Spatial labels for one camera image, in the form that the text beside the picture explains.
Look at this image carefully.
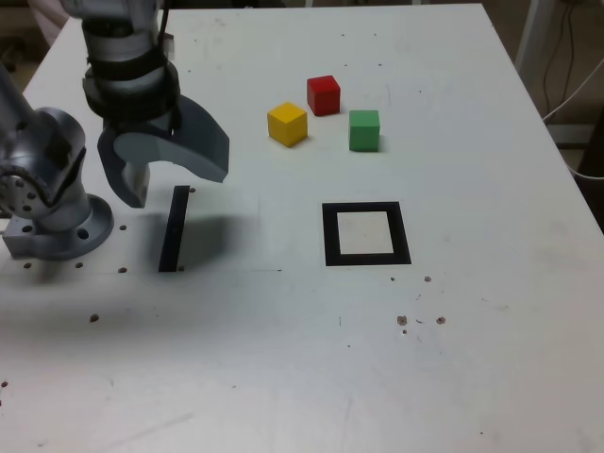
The black tape square outline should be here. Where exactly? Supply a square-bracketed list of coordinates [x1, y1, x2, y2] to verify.
[321, 201, 412, 267]

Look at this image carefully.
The red cube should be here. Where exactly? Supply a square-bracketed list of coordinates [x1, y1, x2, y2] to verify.
[306, 75, 342, 117]

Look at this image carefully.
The yellow cube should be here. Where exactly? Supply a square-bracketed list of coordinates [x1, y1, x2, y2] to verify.
[266, 101, 309, 149]

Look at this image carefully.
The black tape strip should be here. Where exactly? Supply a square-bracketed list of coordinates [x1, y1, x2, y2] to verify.
[158, 185, 191, 274]

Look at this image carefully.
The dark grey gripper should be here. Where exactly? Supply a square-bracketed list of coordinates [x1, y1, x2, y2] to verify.
[96, 92, 232, 210]

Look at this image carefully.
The white frame post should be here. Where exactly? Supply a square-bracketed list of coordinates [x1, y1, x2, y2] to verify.
[513, 0, 551, 72]

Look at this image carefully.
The white cable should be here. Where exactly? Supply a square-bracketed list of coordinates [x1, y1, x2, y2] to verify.
[541, 59, 604, 180]

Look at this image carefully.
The green cube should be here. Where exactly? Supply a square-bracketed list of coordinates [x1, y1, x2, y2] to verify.
[348, 109, 381, 153]

